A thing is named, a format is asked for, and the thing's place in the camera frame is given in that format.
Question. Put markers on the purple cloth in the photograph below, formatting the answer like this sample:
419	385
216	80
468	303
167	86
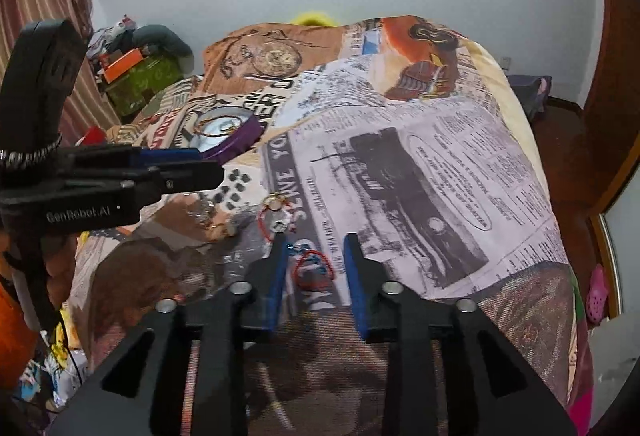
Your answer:
530	93

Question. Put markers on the orange box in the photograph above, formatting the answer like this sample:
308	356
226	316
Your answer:
122	63

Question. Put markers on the gold bangles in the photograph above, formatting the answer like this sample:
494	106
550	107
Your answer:
220	125

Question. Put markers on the pile of clothes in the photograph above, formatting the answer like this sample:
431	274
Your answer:
110	38

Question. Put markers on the red cloth item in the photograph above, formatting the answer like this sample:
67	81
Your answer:
92	136

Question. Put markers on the green box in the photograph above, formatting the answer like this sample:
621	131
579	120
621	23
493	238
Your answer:
145	83

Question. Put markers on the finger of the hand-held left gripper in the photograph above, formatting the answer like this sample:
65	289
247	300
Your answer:
190	178
170	155

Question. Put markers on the pink clog shoe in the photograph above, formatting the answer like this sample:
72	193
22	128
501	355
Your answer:
598	293

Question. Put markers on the yellow round cushion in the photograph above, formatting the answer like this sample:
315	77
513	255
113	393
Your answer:
313	19

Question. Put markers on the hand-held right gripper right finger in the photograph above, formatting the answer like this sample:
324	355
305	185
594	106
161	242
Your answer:
358	288

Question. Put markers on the colourful printed bag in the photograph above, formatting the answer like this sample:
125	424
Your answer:
47	371

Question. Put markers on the purple round tin box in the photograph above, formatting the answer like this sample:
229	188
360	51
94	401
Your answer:
240	141

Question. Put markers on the newspaper printed blanket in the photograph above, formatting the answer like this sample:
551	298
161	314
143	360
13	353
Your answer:
400	156

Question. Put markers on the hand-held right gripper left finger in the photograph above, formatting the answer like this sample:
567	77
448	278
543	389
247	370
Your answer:
276	288

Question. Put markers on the brown wooden door frame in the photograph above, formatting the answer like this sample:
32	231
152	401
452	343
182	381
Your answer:
612	81

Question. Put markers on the person's left hand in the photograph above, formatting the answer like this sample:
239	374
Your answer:
61	266

